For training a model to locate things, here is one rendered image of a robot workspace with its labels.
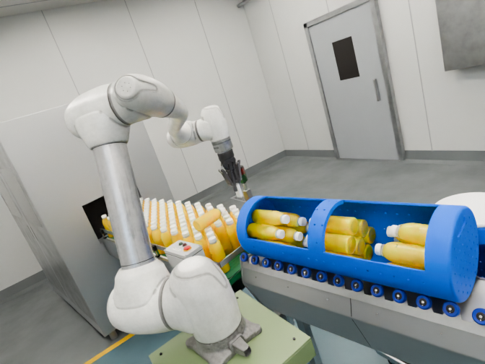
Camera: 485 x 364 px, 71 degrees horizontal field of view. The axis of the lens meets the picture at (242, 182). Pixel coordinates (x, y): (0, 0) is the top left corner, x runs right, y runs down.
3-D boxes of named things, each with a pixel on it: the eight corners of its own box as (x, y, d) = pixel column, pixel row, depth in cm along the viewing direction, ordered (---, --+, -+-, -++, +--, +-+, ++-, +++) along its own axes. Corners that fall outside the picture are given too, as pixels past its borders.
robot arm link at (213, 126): (233, 133, 159) (208, 140, 163) (223, 100, 154) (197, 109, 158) (228, 138, 149) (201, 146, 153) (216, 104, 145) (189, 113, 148)
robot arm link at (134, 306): (168, 341, 94) (104, 349, 101) (193, 316, 110) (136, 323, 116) (102, 73, 95) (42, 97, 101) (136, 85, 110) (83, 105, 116)
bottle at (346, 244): (358, 253, 124) (315, 246, 138) (358, 234, 124) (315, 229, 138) (348, 256, 119) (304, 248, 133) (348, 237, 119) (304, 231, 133)
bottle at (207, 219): (191, 218, 178) (216, 203, 191) (190, 227, 183) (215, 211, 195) (201, 225, 175) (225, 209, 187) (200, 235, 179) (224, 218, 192)
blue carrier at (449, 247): (460, 324, 96) (443, 243, 87) (249, 266, 161) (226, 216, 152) (483, 261, 113) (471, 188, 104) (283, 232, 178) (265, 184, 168)
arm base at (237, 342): (225, 382, 88) (218, 366, 87) (185, 345, 106) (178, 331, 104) (273, 334, 98) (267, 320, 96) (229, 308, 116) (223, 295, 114)
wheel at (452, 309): (459, 302, 98) (461, 302, 99) (442, 299, 101) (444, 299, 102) (457, 319, 97) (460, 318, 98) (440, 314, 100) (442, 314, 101)
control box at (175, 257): (193, 274, 158) (185, 256, 155) (170, 266, 173) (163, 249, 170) (208, 262, 164) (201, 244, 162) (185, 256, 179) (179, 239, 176)
